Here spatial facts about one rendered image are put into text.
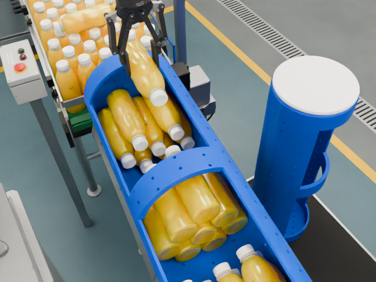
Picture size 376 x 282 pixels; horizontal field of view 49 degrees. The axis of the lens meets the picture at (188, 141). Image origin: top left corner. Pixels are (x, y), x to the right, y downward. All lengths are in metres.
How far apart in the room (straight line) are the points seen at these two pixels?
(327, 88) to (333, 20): 2.24
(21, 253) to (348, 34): 2.96
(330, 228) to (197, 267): 1.16
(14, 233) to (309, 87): 0.96
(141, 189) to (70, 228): 1.41
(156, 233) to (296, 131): 0.62
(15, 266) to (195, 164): 0.47
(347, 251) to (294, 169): 0.69
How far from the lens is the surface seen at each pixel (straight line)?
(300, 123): 1.37
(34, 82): 1.44
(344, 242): 2.14
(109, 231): 2.27
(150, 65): 1.03
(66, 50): 1.48
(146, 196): 0.93
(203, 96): 1.69
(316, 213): 2.18
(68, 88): 1.45
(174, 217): 0.95
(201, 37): 3.32
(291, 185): 1.63
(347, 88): 1.44
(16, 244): 1.08
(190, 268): 1.09
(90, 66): 1.44
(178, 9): 1.77
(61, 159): 1.84
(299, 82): 1.42
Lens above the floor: 1.97
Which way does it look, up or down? 50 degrees down
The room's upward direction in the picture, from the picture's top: 2 degrees counter-clockwise
